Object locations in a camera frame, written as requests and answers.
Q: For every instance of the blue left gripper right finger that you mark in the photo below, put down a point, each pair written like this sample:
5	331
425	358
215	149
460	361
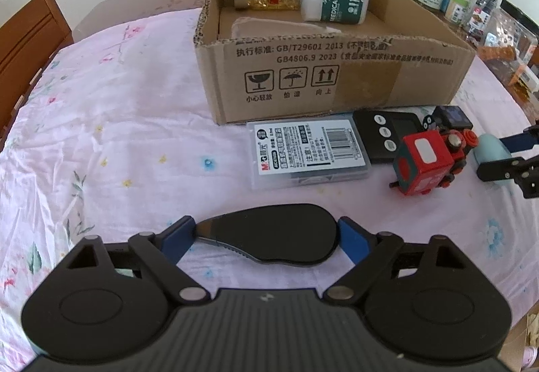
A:
356	242

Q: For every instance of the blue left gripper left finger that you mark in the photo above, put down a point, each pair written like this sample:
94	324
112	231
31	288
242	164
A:
177	239

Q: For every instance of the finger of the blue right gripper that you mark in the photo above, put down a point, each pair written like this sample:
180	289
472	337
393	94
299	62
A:
519	143

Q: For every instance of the light blue tape roll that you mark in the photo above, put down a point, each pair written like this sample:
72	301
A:
490	149

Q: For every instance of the black oval case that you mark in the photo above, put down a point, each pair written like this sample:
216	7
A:
298	234

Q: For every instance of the dark blue toy block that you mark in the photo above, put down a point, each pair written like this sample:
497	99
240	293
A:
445	118

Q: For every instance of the red toy train block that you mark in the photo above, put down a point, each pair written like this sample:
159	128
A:
431	159

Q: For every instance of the clear plastic lead refill box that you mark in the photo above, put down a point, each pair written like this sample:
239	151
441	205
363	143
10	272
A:
288	153

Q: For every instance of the black digital timer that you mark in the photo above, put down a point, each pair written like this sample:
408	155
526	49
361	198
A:
382	131

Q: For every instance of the snack bar package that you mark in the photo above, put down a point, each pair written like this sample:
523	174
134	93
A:
496	53

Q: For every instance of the large clear jar black lid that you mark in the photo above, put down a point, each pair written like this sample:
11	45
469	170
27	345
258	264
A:
510	26

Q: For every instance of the small jar green lid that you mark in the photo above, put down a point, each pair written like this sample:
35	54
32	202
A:
455	11

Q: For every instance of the pens in holder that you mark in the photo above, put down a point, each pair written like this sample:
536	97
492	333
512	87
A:
480	14

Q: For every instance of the brown cardboard box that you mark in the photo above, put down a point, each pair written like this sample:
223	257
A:
263	64

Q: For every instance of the wooden chair at left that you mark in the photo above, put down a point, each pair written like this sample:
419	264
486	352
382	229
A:
29	41

